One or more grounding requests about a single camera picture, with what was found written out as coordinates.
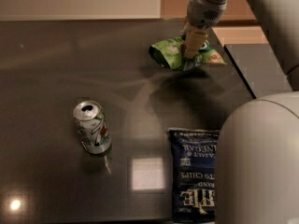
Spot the silver 7up soda can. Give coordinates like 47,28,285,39
73,100,112,155

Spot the green rice chip bag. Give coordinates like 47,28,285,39
149,36,226,71

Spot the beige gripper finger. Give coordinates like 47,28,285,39
183,30,207,59

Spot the grey side table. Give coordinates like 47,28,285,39
224,44,292,99

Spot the blue Kettle potato chip bag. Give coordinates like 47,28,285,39
168,128,220,224

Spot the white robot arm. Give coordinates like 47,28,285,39
184,0,299,224

